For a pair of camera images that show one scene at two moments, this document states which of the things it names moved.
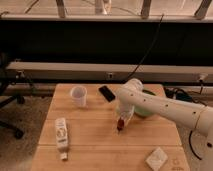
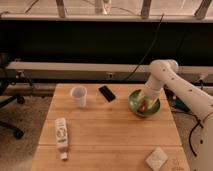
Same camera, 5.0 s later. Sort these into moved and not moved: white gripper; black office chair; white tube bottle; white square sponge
Moved: white gripper
Not moved: white square sponge; white tube bottle; black office chair
